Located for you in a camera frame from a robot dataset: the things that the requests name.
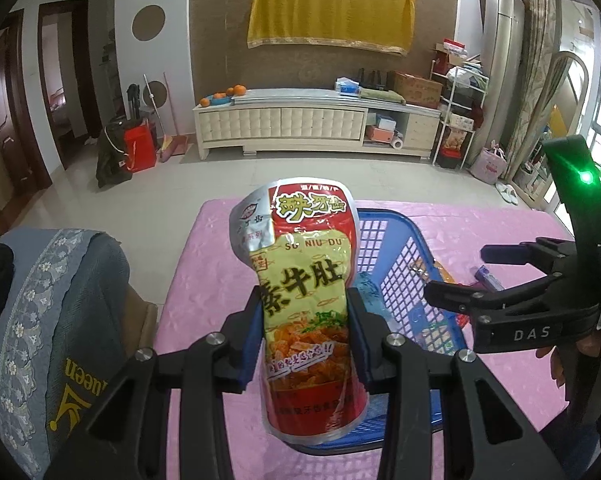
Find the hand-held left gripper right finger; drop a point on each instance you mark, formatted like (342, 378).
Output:
(363, 355)

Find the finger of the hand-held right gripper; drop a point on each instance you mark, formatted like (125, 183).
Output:
(520, 252)
(460, 297)

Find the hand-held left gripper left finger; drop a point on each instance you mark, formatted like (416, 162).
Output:
(248, 355)

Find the orange snack packet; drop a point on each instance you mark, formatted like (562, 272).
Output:
(430, 271)

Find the blue plastic mesh basket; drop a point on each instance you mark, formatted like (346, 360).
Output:
(420, 405)

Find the red yellow snack packet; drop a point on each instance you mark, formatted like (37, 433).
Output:
(305, 270)

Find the person's right hand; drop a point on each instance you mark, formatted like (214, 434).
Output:
(557, 367)

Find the dark blue snack packet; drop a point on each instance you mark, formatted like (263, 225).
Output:
(487, 277)

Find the white slippers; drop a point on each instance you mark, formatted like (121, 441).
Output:
(507, 193)

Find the pink tote bag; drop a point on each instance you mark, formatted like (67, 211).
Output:
(489, 165)

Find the arched standing mirror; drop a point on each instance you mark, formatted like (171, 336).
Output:
(545, 110)

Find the white metal rack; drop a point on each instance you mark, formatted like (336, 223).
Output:
(436, 110)

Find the paper roll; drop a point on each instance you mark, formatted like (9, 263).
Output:
(398, 141)

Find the orange storage box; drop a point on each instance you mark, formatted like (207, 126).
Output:
(379, 133)

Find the standing air conditioner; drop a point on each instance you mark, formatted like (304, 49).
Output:
(502, 70)

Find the patterned curtain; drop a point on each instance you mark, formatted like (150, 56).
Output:
(532, 60)

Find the cardboard box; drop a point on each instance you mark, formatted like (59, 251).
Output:
(416, 89)

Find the green folded cloth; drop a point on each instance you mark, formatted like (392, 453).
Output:
(382, 95)

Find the grey embroidered chair cover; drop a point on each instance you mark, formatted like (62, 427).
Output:
(35, 320)

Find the broom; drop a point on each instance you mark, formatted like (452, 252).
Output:
(173, 147)

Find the cream TV cabinet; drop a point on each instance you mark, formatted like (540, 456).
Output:
(280, 125)

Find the red paper bag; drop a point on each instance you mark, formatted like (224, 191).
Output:
(140, 147)

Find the black bag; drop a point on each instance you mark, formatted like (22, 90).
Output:
(110, 160)

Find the blue tissue box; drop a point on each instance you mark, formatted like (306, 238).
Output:
(348, 86)

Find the blue fruit plate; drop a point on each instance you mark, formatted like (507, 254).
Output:
(223, 100)

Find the yellow cloth cover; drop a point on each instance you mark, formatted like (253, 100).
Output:
(330, 10)

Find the dark wooden doorway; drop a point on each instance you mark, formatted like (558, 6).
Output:
(93, 85)

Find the dark wooden door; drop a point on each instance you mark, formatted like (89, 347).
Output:
(5, 110)

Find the round brown wall panel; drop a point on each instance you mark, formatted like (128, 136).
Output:
(148, 22)

